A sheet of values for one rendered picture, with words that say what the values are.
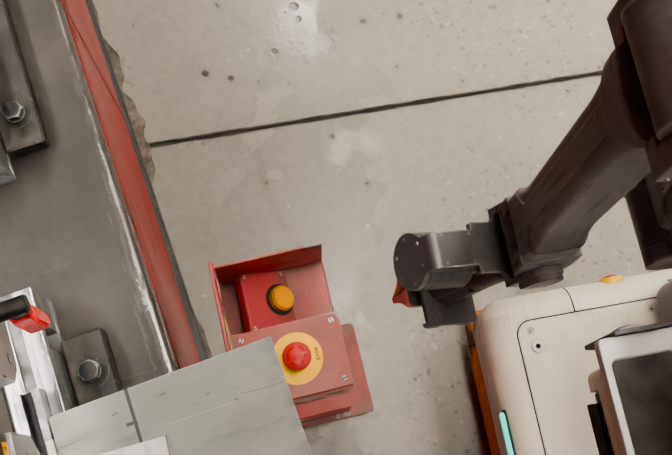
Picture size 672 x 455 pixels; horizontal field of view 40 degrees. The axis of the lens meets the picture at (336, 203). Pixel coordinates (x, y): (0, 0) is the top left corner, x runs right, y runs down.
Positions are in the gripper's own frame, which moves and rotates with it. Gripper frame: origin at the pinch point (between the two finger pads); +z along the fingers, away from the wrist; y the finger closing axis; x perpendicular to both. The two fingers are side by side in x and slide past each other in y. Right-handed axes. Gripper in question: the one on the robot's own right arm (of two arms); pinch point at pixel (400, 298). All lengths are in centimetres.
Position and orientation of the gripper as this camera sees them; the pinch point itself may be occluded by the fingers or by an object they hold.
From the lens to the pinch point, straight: 108.8
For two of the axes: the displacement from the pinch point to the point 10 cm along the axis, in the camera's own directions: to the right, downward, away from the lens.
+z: -4.6, 3.3, 8.2
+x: 8.7, -0.2, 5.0
